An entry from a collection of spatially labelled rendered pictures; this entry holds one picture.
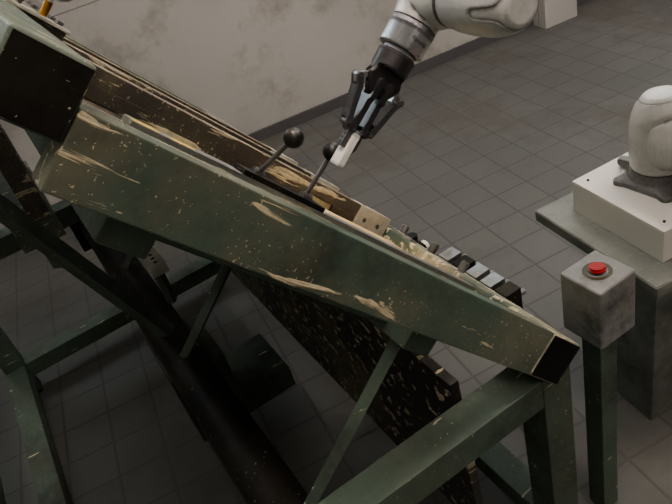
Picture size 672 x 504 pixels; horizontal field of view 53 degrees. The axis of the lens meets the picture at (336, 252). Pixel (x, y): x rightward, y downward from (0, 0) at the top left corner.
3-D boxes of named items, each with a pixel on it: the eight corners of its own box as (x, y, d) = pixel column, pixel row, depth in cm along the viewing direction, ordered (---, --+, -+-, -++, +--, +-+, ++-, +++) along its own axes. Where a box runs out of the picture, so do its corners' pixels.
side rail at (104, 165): (529, 375, 148) (555, 333, 147) (38, 191, 78) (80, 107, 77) (509, 361, 152) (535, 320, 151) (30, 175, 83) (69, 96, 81)
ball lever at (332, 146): (313, 209, 131) (348, 150, 129) (299, 202, 129) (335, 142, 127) (304, 201, 134) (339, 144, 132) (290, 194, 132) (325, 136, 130)
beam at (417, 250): (557, 386, 155) (582, 346, 154) (530, 376, 148) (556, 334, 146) (208, 138, 324) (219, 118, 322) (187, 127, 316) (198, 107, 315)
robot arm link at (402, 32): (443, 41, 123) (427, 70, 124) (414, 34, 130) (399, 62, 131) (412, 15, 118) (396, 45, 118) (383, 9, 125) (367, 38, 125)
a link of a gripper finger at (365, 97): (387, 81, 123) (382, 77, 123) (356, 134, 125) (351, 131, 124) (375, 77, 126) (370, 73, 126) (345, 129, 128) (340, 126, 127)
